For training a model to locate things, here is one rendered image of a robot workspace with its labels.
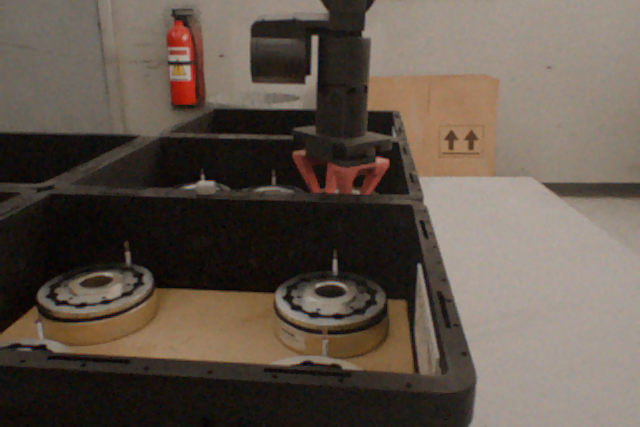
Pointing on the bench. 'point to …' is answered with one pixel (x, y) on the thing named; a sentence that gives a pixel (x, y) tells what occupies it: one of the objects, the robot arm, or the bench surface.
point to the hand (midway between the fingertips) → (337, 210)
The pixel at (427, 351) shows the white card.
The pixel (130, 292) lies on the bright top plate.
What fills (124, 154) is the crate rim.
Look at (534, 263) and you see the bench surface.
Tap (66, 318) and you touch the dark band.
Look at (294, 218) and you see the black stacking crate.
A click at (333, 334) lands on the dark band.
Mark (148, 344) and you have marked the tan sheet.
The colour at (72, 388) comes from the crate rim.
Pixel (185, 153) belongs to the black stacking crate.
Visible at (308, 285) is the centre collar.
